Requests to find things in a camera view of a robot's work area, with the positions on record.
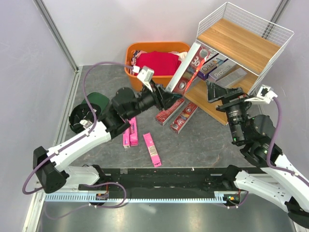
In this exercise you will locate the silver toothpaste box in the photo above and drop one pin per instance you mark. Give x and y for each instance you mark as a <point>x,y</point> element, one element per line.
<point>222,70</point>
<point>232,78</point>

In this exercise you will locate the pink toothpaste box left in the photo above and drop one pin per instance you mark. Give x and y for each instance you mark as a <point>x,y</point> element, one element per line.
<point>126,138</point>

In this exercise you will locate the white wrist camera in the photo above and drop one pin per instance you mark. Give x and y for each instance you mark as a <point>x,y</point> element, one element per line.
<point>144,74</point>
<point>265,95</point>

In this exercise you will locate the purple white toothpaste box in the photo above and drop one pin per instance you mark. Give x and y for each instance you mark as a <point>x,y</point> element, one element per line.
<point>212,53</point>

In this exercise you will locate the cream patterned cloth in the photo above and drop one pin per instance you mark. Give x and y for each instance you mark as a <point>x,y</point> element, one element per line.
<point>182,55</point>

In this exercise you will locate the pink toothpaste box middle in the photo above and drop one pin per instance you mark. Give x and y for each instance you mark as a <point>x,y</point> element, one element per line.
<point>134,141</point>

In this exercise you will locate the white wire wooden shelf rack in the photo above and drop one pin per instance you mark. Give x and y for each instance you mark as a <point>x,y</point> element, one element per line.
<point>250,41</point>

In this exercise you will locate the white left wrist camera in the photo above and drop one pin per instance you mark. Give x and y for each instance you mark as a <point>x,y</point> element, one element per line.
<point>144,74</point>

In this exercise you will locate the green black cap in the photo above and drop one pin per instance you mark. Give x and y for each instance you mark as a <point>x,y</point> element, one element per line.
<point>81,116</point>

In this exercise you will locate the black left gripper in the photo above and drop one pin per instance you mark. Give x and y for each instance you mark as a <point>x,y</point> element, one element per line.
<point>163,98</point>

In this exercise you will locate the red 3d toothpaste box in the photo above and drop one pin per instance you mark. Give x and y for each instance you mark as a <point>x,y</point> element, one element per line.
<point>188,69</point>
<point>185,115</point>

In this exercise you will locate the orange plastic basket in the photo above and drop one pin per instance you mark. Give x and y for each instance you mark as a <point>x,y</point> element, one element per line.
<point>150,47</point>

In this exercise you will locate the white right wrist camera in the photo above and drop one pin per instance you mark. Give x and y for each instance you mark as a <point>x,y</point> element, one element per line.
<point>265,95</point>

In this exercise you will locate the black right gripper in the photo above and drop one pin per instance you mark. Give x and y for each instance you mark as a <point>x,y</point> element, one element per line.
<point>227,95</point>

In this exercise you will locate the blue slotted cable duct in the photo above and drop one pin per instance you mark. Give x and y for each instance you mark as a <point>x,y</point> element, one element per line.
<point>95,198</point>

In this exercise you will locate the dark red toothpaste box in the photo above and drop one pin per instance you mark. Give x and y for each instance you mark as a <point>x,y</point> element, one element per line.
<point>164,116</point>

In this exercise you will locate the red folded cloth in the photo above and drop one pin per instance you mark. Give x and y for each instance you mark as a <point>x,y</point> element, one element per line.
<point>163,64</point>

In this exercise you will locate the pink toothpaste box angled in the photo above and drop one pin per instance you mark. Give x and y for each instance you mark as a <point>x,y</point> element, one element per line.
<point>152,150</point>

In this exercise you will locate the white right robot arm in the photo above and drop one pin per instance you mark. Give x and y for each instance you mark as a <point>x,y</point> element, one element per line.
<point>256,136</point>

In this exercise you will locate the pink toothpaste box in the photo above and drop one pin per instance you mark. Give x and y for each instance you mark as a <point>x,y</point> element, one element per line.
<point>126,138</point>
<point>134,141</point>

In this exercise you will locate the aluminium frame rail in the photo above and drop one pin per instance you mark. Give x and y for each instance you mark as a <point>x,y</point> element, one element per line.
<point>56,33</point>

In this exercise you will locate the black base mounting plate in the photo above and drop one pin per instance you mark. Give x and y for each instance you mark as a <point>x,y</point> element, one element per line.
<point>167,181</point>

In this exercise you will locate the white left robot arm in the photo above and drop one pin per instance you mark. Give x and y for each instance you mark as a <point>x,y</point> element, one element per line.
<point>49,165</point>

